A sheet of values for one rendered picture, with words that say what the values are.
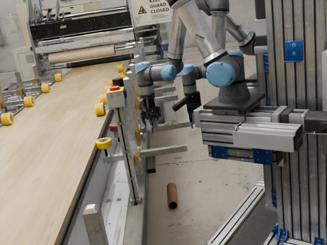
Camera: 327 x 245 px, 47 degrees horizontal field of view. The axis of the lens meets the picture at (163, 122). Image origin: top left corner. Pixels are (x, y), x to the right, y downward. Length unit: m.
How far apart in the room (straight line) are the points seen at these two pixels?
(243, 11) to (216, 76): 9.36
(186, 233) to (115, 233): 1.08
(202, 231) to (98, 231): 1.85
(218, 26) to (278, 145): 0.72
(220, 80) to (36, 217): 0.89
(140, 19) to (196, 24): 2.93
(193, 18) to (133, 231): 0.90
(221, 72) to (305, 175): 0.72
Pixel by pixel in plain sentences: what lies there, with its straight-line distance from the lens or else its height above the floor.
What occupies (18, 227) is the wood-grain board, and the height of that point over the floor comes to 0.90.
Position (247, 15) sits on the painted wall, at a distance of 10.96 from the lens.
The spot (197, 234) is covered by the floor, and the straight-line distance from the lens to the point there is 2.69.
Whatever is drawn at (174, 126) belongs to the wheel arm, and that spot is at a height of 0.84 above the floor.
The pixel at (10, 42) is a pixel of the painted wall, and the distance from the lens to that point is 12.19.
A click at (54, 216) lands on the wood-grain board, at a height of 0.90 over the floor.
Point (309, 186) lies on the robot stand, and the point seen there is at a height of 0.55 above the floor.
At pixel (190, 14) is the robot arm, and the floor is 1.46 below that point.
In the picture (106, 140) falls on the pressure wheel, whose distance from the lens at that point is 1.92.
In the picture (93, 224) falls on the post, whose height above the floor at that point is 1.08.
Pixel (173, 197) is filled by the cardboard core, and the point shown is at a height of 0.08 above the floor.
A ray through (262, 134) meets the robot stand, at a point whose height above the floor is 0.95.
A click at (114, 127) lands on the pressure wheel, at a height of 0.90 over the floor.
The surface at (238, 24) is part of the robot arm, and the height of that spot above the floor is 1.34.
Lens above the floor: 1.54
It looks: 18 degrees down
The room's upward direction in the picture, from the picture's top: 9 degrees counter-clockwise
